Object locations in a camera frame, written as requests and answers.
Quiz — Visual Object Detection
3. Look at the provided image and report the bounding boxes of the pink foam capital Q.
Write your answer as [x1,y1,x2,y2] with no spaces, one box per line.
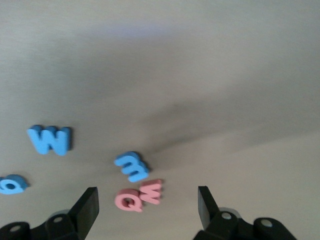
[114,188,144,213]

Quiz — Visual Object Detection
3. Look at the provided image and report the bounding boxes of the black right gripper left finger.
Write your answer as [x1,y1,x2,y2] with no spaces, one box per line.
[0,186,100,240]

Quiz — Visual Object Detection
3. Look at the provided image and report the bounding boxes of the pink foam small w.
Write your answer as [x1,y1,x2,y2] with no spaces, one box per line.
[139,178,163,206]

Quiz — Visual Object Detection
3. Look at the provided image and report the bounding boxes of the blue foam small m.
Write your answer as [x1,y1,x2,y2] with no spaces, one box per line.
[113,151,151,183]

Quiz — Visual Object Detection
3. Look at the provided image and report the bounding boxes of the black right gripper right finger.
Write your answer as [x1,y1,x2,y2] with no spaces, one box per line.
[193,185,298,240]

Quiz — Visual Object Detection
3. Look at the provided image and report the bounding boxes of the blue foam capital W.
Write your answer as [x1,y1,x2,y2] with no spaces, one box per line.
[26,124,72,157]

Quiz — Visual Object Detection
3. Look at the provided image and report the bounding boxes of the blue foam small g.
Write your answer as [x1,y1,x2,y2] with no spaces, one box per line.
[0,174,29,196]

